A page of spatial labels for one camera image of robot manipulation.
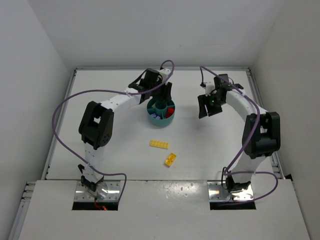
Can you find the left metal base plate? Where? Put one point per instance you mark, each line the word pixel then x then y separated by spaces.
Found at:
pixel 106 191

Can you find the aluminium frame rail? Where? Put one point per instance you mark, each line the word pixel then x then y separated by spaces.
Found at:
pixel 265 143
pixel 30 185

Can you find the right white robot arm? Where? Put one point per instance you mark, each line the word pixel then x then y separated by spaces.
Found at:
pixel 238 174

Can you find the teal round divided container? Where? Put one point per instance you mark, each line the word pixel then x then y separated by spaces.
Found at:
pixel 160 108

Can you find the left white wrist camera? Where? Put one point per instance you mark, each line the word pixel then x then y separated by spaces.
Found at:
pixel 165 74

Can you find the yellow lego brick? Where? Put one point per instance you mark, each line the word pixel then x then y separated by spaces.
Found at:
pixel 170 160

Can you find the yellow lego plate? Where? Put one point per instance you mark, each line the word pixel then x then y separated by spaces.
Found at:
pixel 159 144

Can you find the aluminium frame rail left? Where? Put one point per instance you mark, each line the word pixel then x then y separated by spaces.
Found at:
pixel 30 185

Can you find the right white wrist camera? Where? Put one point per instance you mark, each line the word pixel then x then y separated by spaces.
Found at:
pixel 208 86

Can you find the red arch lego brick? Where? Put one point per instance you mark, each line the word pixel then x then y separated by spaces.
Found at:
pixel 170 112

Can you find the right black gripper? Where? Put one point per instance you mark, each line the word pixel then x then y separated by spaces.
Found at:
pixel 210 108

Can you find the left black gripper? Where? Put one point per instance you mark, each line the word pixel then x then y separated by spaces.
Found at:
pixel 163 89

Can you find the aluminium frame rail right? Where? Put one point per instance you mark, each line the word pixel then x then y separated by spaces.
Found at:
pixel 265 143

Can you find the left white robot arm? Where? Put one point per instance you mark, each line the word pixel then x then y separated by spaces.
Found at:
pixel 96 126

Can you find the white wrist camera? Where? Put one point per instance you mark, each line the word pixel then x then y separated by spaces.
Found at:
pixel 165 74
pixel 208 86

